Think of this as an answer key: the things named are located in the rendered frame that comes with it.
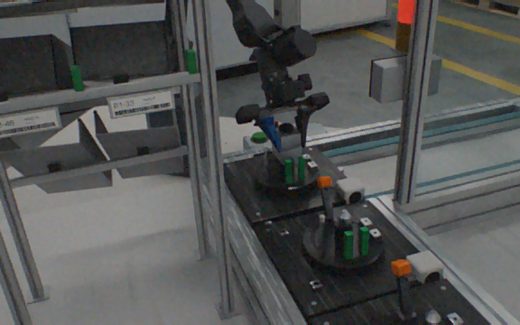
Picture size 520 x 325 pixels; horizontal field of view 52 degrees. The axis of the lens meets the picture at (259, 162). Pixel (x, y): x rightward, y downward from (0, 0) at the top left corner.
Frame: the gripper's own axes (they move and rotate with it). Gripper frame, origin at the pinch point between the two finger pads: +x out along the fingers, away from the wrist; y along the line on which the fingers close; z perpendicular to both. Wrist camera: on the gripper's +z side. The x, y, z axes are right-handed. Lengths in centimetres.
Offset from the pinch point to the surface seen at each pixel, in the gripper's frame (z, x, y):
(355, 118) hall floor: -229, -33, 130
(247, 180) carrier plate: -9.6, 6.9, -7.9
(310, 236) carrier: 11.8, 20.1, -4.6
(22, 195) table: -42, -3, -57
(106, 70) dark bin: 26.2, -9.6, -33.1
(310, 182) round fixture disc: -1.1, 10.6, 2.5
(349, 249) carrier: 19.7, 23.2, -1.3
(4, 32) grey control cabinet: -259, -136, -82
